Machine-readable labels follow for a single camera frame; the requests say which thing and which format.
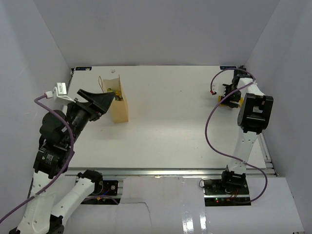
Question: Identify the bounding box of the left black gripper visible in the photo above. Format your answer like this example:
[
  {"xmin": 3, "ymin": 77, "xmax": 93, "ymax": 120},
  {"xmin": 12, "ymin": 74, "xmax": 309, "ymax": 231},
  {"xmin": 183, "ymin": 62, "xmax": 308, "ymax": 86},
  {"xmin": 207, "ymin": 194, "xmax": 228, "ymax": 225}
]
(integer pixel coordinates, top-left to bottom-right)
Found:
[{"xmin": 66, "ymin": 88, "xmax": 116, "ymax": 145}]

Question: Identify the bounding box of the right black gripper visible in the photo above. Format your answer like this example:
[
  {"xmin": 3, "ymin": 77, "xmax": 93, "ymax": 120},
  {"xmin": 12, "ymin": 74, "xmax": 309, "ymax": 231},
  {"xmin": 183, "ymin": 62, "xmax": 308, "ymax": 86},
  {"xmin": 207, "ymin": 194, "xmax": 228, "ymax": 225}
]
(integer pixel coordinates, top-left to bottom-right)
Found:
[{"xmin": 221, "ymin": 84, "xmax": 242, "ymax": 109}]

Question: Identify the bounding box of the yellow M&M's packet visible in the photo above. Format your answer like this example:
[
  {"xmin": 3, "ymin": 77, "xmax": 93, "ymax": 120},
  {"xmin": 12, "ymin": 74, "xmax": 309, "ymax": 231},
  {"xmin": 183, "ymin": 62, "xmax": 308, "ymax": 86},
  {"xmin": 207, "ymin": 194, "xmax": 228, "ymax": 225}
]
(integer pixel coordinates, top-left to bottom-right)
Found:
[{"xmin": 107, "ymin": 88, "xmax": 123, "ymax": 101}]

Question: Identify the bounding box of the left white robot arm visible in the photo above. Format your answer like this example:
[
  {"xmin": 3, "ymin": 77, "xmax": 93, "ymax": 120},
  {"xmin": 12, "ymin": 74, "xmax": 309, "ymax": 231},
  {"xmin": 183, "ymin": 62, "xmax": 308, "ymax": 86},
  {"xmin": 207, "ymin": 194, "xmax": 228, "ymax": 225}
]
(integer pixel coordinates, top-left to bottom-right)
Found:
[{"xmin": 10, "ymin": 89, "xmax": 115, "ymax": 234}]

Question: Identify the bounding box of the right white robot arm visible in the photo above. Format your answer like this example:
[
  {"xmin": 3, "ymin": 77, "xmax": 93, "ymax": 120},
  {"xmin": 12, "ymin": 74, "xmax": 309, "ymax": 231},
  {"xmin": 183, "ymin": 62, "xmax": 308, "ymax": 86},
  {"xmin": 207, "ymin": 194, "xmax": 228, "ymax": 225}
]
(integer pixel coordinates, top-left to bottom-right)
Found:
[{"xmin": 219, "ymin": 66, "xmax": 273, "ymax": 195}]

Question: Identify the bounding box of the brown paper bag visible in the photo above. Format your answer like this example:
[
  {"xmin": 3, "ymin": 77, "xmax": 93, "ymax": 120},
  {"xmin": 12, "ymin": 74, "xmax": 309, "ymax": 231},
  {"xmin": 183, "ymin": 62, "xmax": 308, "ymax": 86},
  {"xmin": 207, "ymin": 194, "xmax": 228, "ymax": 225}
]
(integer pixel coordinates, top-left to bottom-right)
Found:
[{"xmin": 98, "ymin": 76, "xmax": 129, "ymax": 123}]

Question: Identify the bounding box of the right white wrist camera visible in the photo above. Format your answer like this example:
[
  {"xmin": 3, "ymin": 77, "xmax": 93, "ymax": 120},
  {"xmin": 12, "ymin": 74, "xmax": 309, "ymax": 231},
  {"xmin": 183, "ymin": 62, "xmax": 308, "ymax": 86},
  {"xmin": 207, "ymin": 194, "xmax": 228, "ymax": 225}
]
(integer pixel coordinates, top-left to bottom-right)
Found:
[{"xmin": 210, "ymin": 83, "xmax": 226, "ymax": 96}]

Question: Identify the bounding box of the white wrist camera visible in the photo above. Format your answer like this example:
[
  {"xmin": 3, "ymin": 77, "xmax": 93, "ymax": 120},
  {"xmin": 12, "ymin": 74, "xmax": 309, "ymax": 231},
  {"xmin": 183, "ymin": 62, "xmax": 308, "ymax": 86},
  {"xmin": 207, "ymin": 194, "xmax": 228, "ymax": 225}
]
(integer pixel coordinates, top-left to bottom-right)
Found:
[
  {"xmin": 45, "ymin": 82, "xmax": 75, "ymax": 105},
  {"xmin": 210, "ymin": 83, "xmax": 226, "ymax": 96}
]

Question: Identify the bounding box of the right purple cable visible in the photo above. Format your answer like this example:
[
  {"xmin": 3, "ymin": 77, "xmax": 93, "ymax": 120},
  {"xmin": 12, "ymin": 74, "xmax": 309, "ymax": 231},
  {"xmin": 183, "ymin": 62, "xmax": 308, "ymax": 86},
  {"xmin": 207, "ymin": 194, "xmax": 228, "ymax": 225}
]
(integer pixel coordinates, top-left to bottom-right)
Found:
[{"xmin": 199, "ymin": 68, "xmax": 268, "ymax": 203}]

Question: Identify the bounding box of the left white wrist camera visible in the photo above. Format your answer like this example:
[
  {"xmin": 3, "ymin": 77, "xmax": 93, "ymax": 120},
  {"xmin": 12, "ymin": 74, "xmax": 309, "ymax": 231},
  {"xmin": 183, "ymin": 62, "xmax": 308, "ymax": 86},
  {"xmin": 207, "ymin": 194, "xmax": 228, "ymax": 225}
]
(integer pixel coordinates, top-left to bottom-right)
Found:
[{"xmin": 45, "ymin": 82, "xmax": 75, "ymax": 105}]

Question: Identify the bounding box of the aluminium table rail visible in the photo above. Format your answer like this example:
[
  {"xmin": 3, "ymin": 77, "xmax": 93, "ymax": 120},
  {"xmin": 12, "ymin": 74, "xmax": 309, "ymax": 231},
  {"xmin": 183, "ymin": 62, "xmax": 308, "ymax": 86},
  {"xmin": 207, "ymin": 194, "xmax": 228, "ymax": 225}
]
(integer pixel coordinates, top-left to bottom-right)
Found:
[{"xmin": 66, "ymin": 168, "xmax": 275, "ymax": 176}]

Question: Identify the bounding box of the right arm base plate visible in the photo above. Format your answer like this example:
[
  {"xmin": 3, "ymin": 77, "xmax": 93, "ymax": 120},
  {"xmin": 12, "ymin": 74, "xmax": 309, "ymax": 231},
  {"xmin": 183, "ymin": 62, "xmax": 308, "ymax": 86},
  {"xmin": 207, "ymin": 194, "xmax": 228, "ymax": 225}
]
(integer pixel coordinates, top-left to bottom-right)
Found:
[{"xmin": 199, "ymin": 179, "xmax": 251, "ymax": 207}]

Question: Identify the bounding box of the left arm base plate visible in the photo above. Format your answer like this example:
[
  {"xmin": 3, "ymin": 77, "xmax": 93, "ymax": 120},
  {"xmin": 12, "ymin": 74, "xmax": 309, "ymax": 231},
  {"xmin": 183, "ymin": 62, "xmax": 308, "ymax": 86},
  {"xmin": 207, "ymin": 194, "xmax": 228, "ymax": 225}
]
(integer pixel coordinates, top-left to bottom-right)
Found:
[{"xmin": 90, "ymin": 180, "xmax": 120, "ymax": 205}]

